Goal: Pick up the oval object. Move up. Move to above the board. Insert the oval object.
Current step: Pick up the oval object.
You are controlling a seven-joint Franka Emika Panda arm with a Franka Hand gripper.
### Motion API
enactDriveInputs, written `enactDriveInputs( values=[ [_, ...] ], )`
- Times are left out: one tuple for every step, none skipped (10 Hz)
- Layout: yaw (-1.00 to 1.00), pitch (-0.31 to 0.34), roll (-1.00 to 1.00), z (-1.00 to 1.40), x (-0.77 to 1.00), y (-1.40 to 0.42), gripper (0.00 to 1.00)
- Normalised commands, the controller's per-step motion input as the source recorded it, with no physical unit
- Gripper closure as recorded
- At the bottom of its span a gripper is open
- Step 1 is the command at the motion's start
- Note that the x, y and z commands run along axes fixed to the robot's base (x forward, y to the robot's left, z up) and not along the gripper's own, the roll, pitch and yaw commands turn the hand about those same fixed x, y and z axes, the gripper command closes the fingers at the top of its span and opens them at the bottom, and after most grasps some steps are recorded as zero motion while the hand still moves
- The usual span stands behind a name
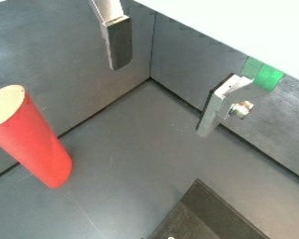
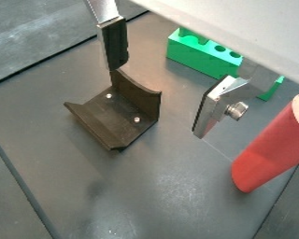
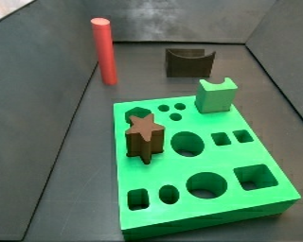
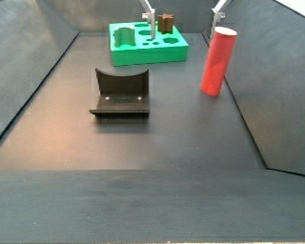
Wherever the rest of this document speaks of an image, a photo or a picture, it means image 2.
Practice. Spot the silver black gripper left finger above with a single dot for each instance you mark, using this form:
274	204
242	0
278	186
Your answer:
111	31

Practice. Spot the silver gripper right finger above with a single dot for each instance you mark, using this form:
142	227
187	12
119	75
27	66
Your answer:
223	99

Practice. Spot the red oval cylinder peg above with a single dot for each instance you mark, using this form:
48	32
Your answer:
273	152

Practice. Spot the green shape sorter board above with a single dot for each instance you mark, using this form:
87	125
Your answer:
202	54

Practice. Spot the black curved peg holder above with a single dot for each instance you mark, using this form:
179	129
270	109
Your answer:
120	113

